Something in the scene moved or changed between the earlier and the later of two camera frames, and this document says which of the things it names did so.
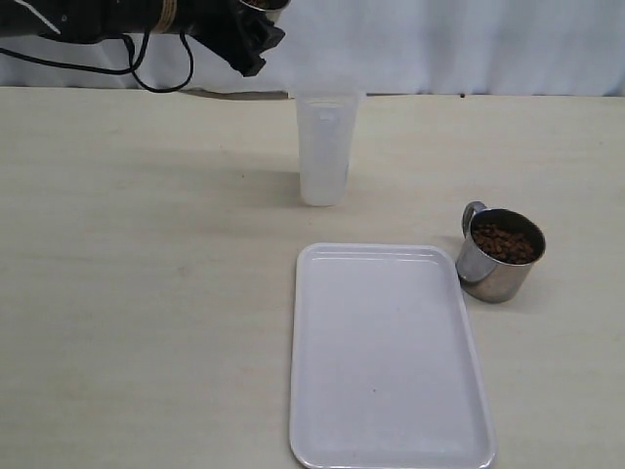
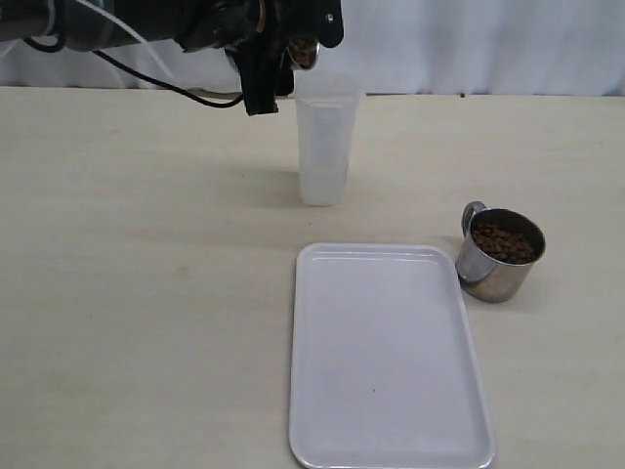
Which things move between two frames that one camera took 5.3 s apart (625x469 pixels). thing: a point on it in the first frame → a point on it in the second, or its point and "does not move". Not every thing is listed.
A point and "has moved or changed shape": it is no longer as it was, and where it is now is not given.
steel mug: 272,8 has moved or changed shape
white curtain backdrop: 552,48 does not move
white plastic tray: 386,371 does not move
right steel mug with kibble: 497,249 does not move
